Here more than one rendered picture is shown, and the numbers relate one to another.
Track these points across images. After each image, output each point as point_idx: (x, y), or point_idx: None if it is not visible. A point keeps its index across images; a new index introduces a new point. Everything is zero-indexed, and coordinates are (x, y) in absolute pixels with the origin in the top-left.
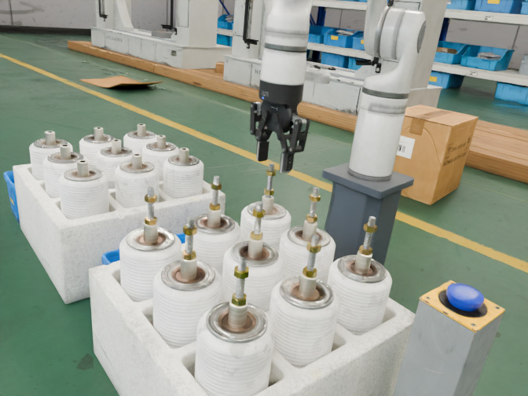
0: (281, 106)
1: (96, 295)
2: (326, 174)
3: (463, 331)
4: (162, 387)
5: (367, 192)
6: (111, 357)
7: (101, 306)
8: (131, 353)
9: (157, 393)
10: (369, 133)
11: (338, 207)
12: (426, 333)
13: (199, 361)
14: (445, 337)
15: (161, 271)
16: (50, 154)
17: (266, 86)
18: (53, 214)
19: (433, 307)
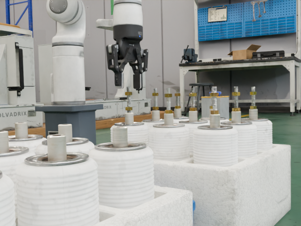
0: (136, 42)
1: (242, 183)
2: (76, 108)
3: (227, 99)
4: (277, 162)
5: (98, 108)
6: (253, 217)
7: (247, 185)
8: (265, 177)
9: (276, 171)
10: (82, 71)
11: (83, 130)
12: (223, 108)
13: (270, 137)
14: (225, 104)
15: (242, 125)
16: (53, 162)
17: (141, 28)
18: (165, 199)
19: (222, 97)
